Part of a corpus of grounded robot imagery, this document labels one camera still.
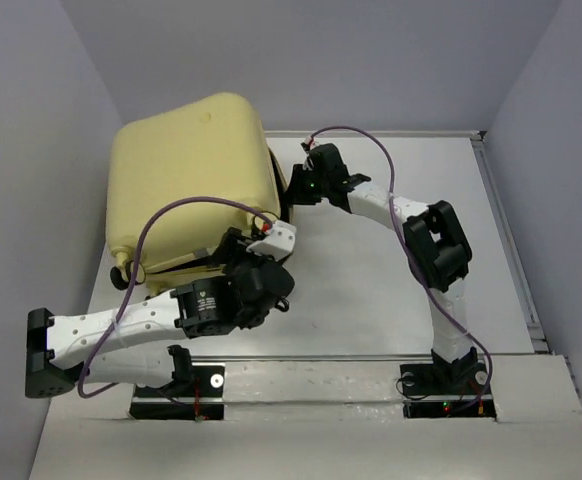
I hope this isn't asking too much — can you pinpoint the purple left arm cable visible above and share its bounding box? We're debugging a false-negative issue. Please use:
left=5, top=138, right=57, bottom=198
left=78, top=195, right=277, bottom=399

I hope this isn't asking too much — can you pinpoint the yellow hard-shell suitcase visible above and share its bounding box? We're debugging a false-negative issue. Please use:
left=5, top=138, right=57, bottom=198
left=105, top=92, right=292, bottom=295

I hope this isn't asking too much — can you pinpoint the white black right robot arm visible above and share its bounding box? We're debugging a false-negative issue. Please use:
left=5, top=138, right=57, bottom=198
left=285, top=140, right=478, bottom=392

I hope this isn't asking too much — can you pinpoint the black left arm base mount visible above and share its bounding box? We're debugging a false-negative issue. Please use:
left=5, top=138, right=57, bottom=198
left=128, top=362, right=226, bottom=422

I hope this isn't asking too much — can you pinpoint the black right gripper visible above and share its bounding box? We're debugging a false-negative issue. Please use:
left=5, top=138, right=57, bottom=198
left=281, top=164, right=329, bottom=206

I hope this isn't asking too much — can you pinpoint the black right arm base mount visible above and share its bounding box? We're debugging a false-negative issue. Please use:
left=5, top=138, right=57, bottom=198
left=396, top=363, right=497, bottom=419

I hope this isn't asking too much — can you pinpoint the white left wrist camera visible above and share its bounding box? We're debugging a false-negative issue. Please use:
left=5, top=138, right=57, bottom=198
left=246, top=220, right=297, bottom=262

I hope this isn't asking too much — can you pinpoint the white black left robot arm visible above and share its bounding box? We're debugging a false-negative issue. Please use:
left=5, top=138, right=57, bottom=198
left=25, top=221, right=296, bottom=399

